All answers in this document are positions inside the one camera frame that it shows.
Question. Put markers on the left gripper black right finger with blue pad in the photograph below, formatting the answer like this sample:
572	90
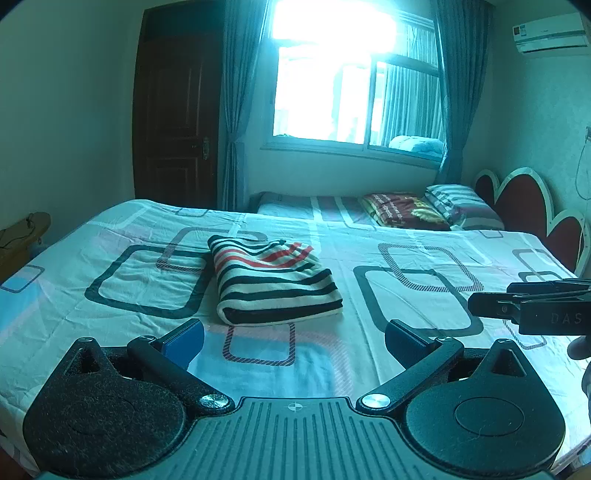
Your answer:
426	363

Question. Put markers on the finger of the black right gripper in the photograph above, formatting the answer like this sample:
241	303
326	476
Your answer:
506	306
549	287

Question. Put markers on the person's right hand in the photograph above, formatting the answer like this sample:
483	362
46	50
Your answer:
580	348

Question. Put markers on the left teal curtain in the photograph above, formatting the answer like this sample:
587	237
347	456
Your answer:
243	31

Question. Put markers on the red heart-shaped headboard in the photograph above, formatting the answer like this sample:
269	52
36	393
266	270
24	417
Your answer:
525	204

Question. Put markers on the window with white frame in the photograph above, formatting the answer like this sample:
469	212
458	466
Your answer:
349	76

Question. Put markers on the teal curtain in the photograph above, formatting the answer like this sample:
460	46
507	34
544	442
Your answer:
463	32
243	31

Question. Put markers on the striped cartoon knit sweater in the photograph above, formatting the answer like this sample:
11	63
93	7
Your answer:
266	283

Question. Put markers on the red yellow folded blanket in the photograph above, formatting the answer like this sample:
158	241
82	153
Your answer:
403	210

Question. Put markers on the dark wooden door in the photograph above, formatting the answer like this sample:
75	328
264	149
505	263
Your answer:
176	103

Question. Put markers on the light blue folded towel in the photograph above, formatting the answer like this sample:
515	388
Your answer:
418	144

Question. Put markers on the striped pillow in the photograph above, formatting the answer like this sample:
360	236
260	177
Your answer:
462	208

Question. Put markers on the white patterned bed sheet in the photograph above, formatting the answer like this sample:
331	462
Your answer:
142	268

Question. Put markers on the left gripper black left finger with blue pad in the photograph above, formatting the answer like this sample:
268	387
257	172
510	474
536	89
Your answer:
164	362

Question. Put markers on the right teal curtain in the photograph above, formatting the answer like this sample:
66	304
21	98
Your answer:
463	32

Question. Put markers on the white wall air conditioner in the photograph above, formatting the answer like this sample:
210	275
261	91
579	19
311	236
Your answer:
559	32

